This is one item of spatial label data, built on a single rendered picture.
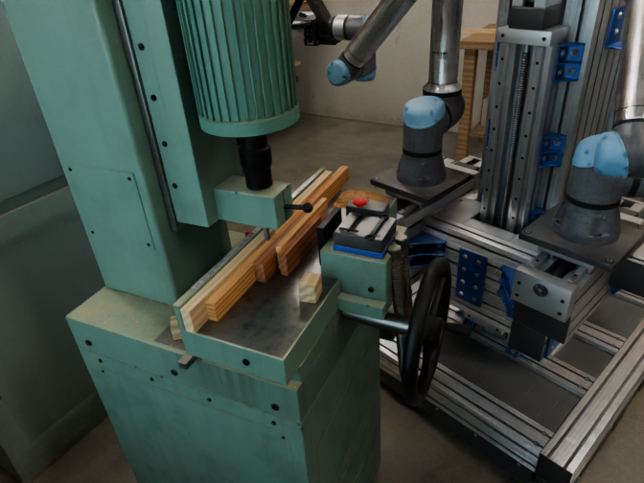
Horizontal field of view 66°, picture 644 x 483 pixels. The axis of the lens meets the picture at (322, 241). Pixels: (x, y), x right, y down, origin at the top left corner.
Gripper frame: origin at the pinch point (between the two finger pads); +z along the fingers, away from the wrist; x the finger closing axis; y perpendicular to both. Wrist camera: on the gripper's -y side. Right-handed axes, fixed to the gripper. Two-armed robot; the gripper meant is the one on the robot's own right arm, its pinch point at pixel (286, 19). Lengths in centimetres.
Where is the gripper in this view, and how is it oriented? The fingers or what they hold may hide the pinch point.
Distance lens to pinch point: 184.6
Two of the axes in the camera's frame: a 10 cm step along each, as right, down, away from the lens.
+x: 5.3, -5.8, 6.2
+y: 1.4, 7.8, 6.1
